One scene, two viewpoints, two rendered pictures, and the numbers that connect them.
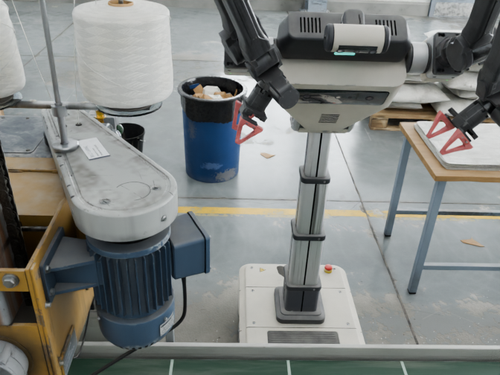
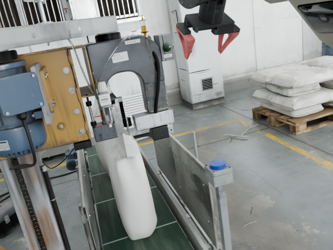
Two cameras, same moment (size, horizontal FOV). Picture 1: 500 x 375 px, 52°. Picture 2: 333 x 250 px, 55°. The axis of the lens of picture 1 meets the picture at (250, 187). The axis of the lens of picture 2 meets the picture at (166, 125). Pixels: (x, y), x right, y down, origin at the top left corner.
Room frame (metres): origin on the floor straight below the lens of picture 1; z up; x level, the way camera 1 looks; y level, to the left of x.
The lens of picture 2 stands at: (0.99, -0.73, 1.37)
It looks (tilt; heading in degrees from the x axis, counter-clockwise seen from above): 18 degrees down; 79
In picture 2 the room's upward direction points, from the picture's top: 9 degrees counter-clockwise
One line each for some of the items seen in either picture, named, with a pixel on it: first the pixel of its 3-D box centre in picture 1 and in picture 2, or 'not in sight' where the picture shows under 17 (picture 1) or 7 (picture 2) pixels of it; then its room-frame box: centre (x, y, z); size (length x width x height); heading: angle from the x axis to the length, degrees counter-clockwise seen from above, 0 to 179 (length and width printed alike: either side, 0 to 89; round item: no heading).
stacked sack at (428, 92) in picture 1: (405, 90); not in sight; (4.41, -1.36, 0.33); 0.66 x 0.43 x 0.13; 93
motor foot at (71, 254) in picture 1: (79, 264); not in sight; (0.71, 0.30, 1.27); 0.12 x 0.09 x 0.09; 3
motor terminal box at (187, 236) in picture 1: (184, 249); (17, 97); (0.80, 0.12, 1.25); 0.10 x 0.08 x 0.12; 28
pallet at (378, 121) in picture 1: (425, 108); not in sight; (4.66, -1.65, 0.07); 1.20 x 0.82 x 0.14; 91
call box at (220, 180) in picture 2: not in sight; (218, 173); (1.36, 0.27, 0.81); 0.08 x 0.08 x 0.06; 3
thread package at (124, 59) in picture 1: (125, 52); not in sight; (0.90, 0.23, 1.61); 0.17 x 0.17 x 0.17
